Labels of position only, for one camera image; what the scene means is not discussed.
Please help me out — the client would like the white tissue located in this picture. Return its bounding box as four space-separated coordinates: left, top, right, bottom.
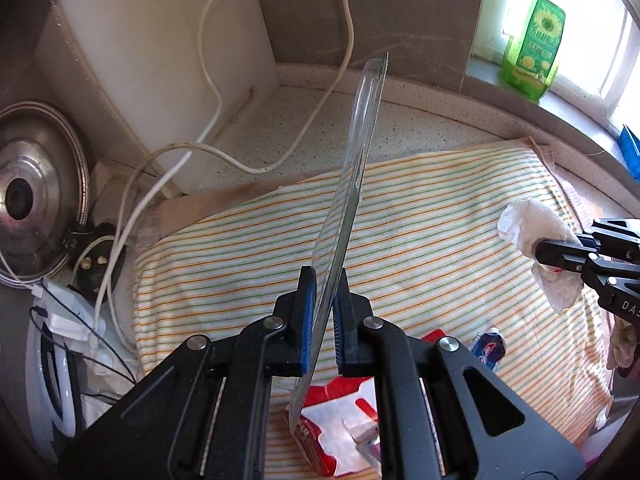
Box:
497 198 584 313

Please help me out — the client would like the clear plastic sheet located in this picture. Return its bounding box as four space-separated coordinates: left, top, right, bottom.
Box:
288 54 390 430

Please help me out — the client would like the striped towel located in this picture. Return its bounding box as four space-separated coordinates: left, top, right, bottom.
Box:
131 145 614 480

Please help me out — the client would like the red blue toothpaste box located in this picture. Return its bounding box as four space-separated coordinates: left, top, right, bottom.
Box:
285 327 509 479

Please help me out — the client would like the green dish soap bottle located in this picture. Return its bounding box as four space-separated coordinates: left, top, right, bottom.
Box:
499 0 566 102

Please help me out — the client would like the white appliance on counter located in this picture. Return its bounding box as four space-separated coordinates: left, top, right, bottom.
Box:
25 307 86 465

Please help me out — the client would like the steel pot lid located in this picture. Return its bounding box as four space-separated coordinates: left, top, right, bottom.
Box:
1 100 90 288

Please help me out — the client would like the white cutting board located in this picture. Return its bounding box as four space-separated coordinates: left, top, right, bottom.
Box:
36 0 279 194

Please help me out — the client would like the white cable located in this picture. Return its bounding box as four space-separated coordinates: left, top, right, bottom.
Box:
0 0 356 361

